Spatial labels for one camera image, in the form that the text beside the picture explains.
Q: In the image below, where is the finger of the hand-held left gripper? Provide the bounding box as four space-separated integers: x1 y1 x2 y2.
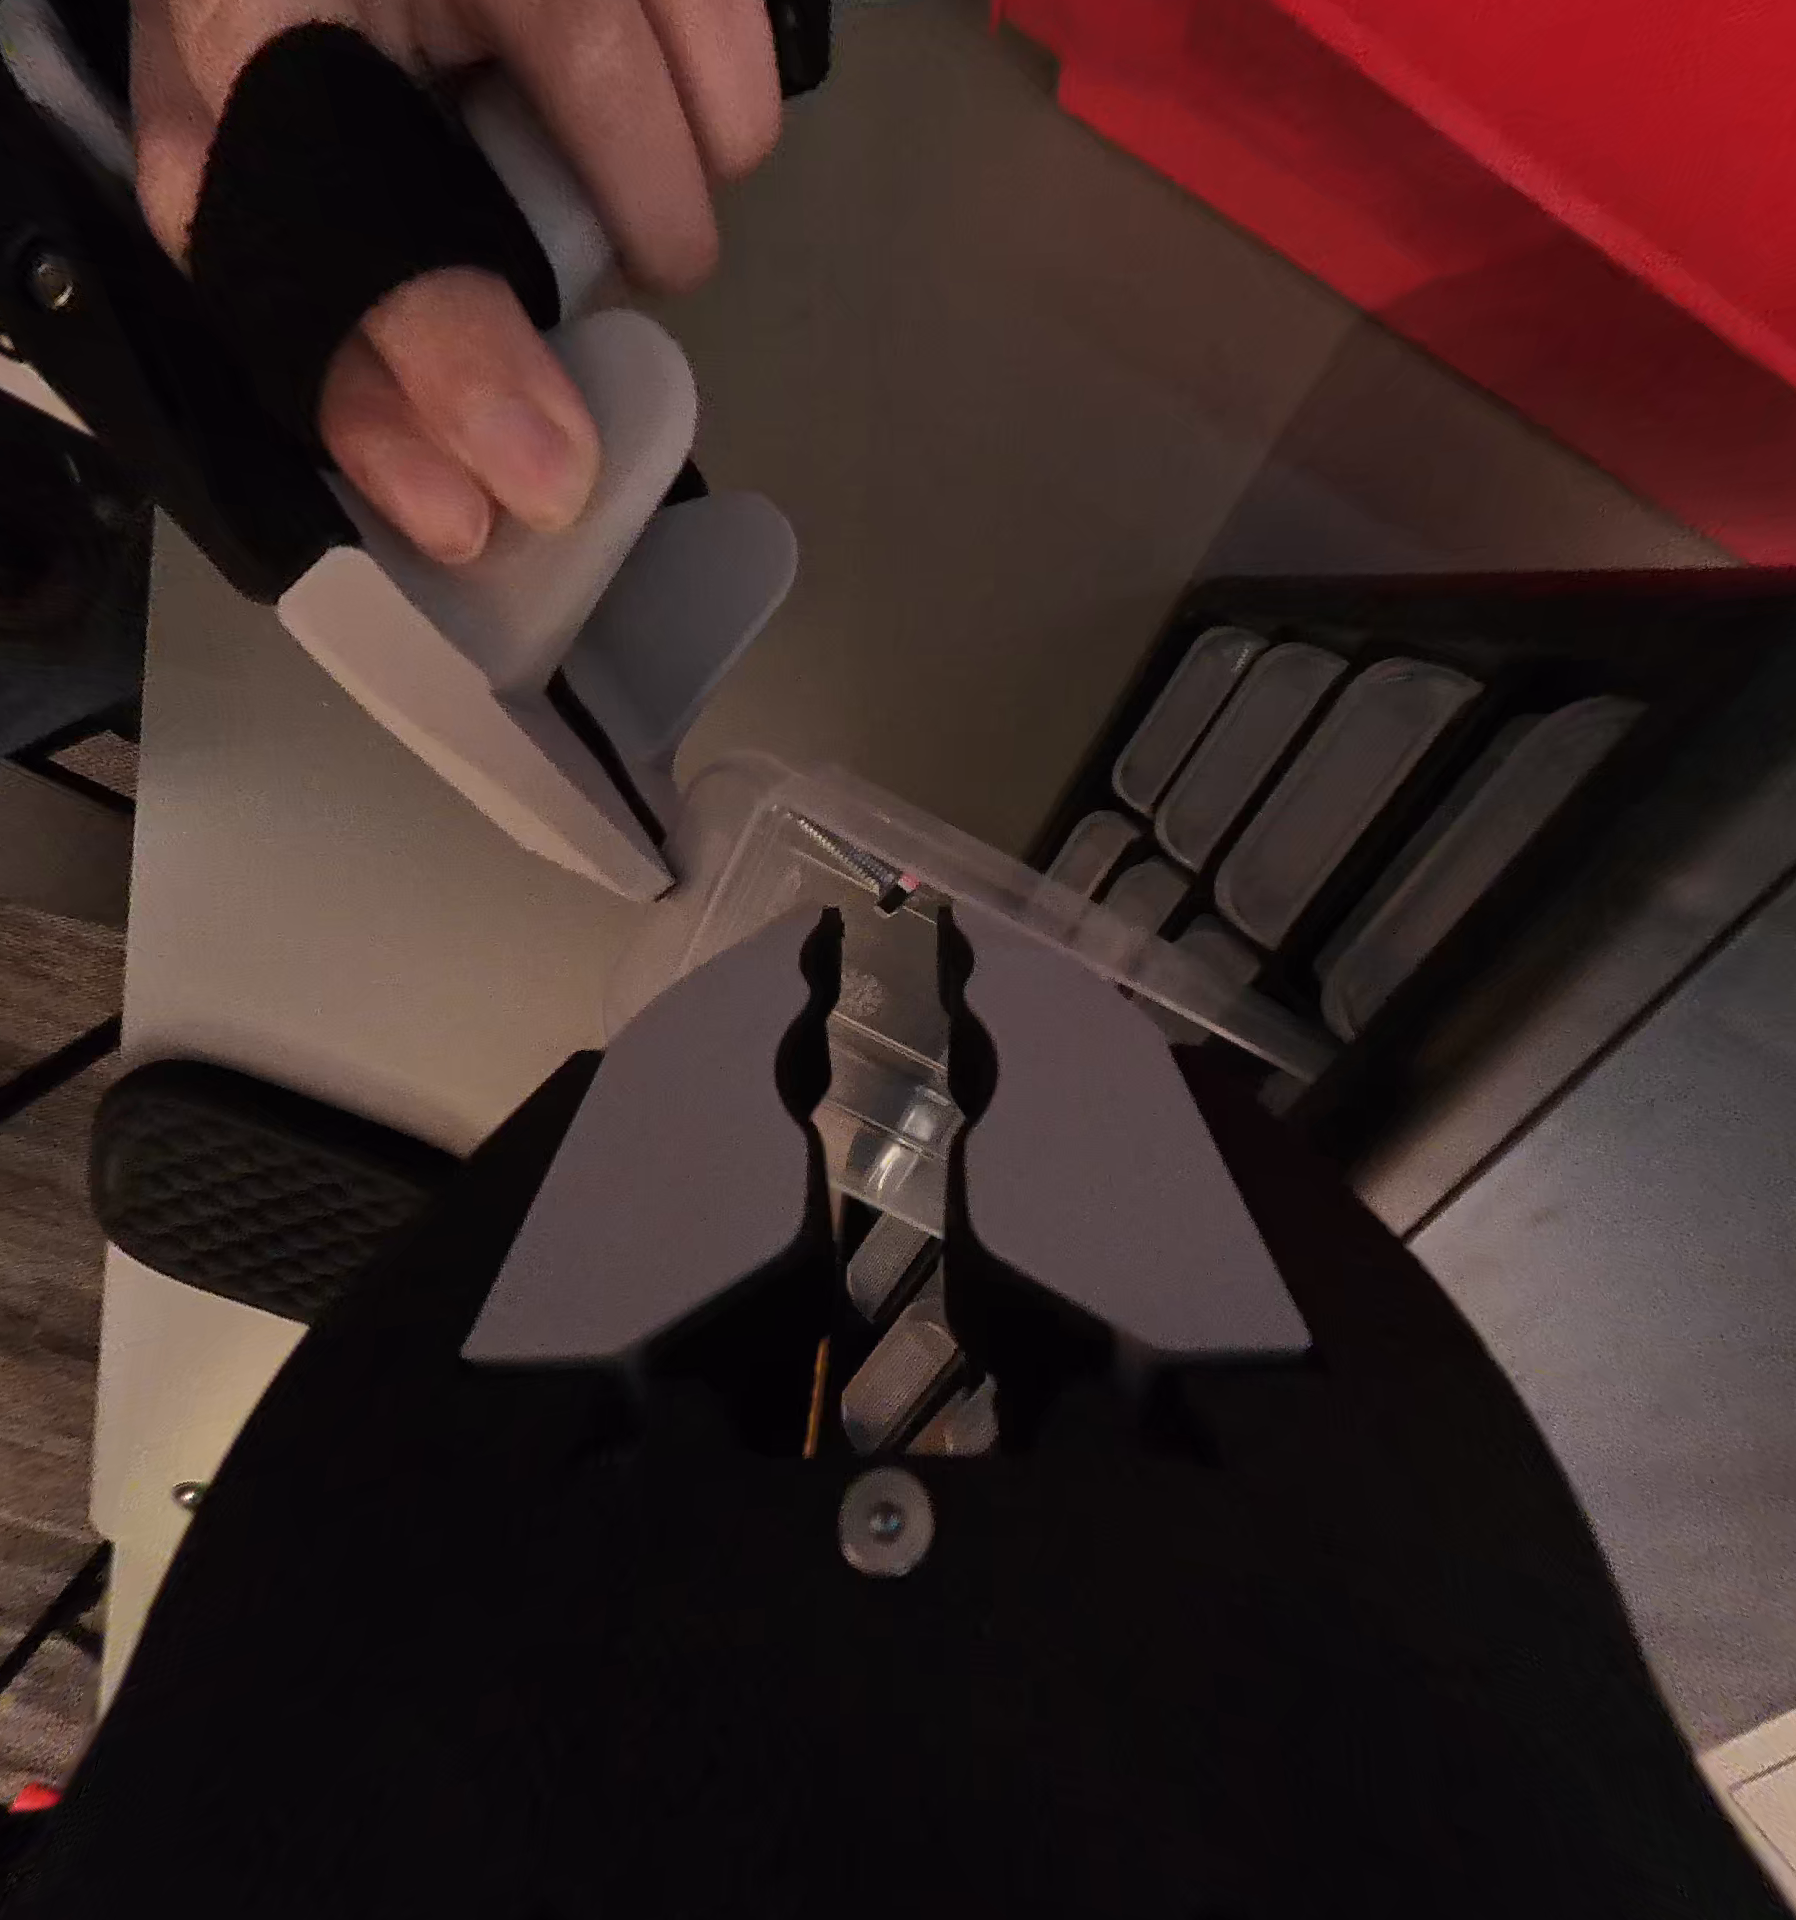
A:
272 543 685 907
553 491 799 780

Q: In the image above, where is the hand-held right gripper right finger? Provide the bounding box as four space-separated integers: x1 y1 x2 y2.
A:
940 910 1314 1370

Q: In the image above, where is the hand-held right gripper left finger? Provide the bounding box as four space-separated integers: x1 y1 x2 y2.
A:
462 899 849 1370

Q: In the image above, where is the clear plastic drawer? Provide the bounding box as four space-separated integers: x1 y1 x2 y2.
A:
614 752 1336 1453

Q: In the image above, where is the black drawer cabinet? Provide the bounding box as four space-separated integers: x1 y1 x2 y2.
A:
1035 553 1796 1246

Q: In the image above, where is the person's left hand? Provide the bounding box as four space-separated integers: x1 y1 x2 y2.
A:
129 0 788 572

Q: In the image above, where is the black ribbed pad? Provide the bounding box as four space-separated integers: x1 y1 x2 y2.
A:
90 1056 542 1329

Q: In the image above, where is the red plastic bin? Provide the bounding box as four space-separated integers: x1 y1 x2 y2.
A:
988 0 1796 572

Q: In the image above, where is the black floor cable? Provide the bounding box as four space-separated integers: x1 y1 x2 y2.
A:
0 1011 134 1163

